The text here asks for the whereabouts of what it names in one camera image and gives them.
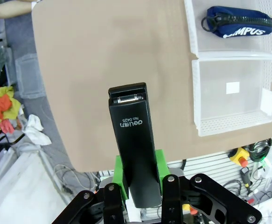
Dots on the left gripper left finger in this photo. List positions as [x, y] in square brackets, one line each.
[121, 177]

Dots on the white crumpled cloth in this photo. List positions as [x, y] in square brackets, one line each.
[36, 133]

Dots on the black stapler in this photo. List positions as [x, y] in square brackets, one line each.
[133, 140]

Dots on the navy campus pencil pouch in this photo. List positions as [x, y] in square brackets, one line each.
[238, 28]

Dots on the pile of coloured rags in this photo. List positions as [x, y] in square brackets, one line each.
[13, 107]

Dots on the seated person bare forearm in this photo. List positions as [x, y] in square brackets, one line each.
[14, 8]

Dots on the black metal stand leg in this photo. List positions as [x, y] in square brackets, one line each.
[0, 145]

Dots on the white square sticker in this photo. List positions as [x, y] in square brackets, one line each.
[232, 87]

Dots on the white perforated basket with sticker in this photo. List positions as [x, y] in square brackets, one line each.
[219, 109]

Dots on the white perforated plastic basket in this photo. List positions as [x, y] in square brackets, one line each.
[231, 45]

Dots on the aluminium profile base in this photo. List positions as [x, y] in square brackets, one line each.
[208, 165]

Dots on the yellow emergency stop button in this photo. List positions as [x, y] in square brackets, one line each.
[239, 156]

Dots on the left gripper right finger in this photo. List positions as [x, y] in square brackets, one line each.
[163, 168]

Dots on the white plastic sheet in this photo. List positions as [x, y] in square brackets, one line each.
[16, 193]

